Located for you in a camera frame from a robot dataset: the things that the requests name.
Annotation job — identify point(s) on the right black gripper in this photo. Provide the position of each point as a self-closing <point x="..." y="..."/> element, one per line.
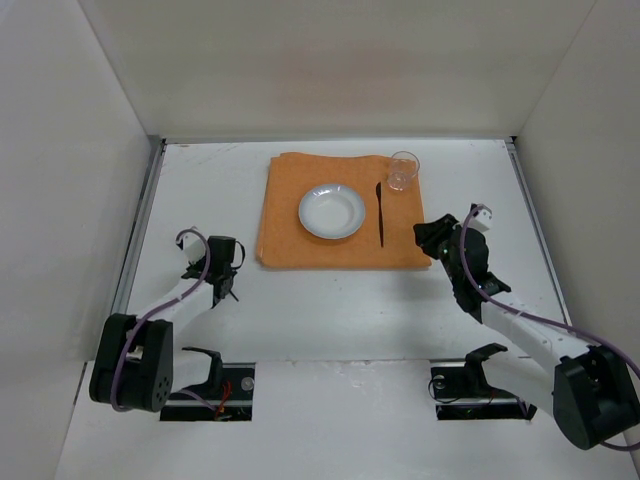
<point x="437" y="237"/>

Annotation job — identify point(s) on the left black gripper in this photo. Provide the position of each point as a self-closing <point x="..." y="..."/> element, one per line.
<point x="223" y="282"/>

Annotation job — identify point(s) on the orange cloth napkin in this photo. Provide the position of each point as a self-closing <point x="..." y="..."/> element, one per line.
<point x="283" y="243"/>

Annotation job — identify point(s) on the black plastic knife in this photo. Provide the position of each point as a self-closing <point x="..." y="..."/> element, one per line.
<point x="378" y="190"/>

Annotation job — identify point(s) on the clear plastic cup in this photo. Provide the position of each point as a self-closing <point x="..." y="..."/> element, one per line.
<point x="403" y="168"/>

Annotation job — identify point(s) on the clear plastic plate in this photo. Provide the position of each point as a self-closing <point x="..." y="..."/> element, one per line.
<point x="332" y="211"/>

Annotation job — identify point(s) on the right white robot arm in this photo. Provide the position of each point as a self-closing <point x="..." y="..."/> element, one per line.
<point x="582" y="381"/>

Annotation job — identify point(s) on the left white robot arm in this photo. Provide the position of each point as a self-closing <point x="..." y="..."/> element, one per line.
<point x="139" y="362"/>

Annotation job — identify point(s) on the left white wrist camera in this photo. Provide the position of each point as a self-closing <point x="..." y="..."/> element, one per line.
<point x="190" y="242"/>

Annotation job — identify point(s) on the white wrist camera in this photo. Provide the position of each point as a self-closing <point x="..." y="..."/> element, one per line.
<point x="481" y="218"/>
<point x="190" y="242"/>

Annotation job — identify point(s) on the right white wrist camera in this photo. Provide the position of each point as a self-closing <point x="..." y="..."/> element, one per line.
<point x="481" y="218"/>

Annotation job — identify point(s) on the left aluminium table rail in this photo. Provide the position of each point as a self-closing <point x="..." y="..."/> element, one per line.
<point x="137" y="232"/>

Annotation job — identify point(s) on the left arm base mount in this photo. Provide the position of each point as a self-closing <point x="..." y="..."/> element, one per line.
<point x="231" y="401"/>

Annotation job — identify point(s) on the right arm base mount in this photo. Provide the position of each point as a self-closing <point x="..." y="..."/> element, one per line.
<point x="461" y="394"/>

